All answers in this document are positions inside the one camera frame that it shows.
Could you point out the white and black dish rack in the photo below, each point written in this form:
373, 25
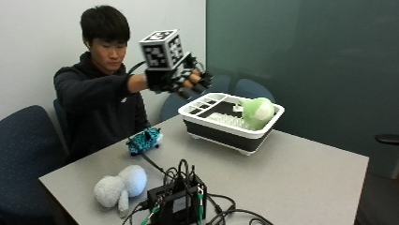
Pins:
226, 134

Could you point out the blue patterned plush toy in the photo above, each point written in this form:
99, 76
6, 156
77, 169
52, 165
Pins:
144, 141

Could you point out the white cube with black markers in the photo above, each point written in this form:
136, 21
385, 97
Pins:
163, 50

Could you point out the black electronics box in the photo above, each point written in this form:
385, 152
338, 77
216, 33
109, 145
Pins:
176, 203

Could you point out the person in black hoodie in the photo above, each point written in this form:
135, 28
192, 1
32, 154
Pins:
96, 106

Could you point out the black chair armrest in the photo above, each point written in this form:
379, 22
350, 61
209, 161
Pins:
389, 139

